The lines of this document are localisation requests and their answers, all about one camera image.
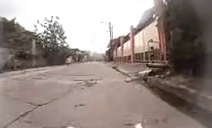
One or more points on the distant buildings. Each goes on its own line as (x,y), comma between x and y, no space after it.
(79,55)

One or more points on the utility pole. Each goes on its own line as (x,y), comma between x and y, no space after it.
(110,31)

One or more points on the grey concrete road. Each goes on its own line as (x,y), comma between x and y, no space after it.
(94,100)

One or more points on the pile of rubble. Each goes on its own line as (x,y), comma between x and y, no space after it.
(150,71)

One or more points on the building with red pillars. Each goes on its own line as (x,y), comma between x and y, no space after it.
(145,41)

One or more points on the tree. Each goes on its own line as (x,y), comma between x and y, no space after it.
(52,36)

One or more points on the robot's own part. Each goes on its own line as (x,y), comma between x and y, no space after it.
(138,125)
(69,126)

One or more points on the dark bush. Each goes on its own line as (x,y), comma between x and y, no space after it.
(184,33)

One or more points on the grey kerb strip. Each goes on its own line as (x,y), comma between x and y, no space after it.
(14,71)

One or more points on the grey concrete pavement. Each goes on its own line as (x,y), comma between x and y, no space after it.
(194,96)

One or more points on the group of trees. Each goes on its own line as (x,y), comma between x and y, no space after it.
(10,31)

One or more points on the grey wall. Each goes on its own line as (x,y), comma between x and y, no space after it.
(24,61)

